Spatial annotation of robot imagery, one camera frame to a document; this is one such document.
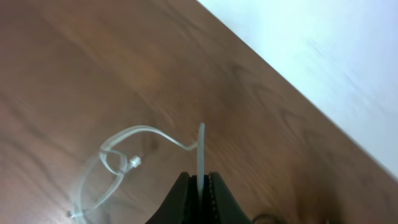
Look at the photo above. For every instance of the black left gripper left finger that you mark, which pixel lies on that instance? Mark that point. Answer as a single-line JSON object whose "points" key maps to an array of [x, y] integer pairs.
{"points": [[180, 205]]}

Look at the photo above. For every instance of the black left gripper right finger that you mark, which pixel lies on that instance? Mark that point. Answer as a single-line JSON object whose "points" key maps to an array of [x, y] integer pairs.
{"points": [[218, 204]]}

